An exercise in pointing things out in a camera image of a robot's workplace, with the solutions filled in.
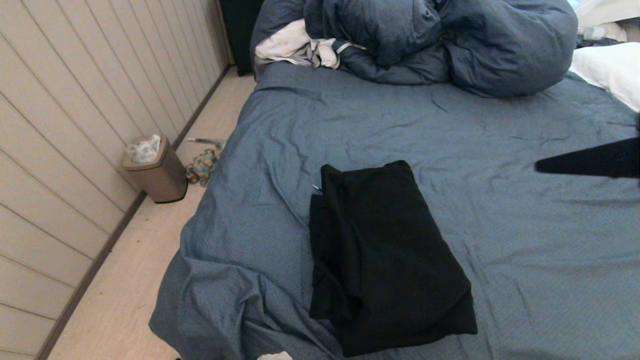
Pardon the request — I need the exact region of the black hoodie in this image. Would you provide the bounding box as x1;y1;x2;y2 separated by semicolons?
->
308;160;478;358

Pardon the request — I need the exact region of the white pillow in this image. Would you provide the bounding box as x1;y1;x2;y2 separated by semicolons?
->
570;42;640;113

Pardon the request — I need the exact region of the beige crumpled item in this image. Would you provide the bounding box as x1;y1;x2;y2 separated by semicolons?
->
577;22;628;43

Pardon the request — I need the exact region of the white blanket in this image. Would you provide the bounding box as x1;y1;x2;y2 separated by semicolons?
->
575;0;640;28

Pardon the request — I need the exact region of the dark blue duvet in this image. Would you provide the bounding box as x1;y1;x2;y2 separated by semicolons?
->
250;0;579;98

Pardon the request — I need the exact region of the blue-sheeted bed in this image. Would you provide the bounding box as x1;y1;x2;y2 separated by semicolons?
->
148;60;640;360

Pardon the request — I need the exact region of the crumpled white garment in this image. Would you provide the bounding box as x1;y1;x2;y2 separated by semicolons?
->
254;19;366;70

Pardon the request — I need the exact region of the black cabinet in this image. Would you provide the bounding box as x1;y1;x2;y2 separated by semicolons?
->
218;0;265;77

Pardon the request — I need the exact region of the brown trash bin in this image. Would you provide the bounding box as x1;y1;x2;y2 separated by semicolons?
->
122;134;189;204

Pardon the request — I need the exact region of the clear plastic bin bag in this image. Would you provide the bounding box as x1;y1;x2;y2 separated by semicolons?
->
126;135;162;164

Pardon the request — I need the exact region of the colourful braided rope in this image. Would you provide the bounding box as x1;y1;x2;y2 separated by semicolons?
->
185;148;221;188

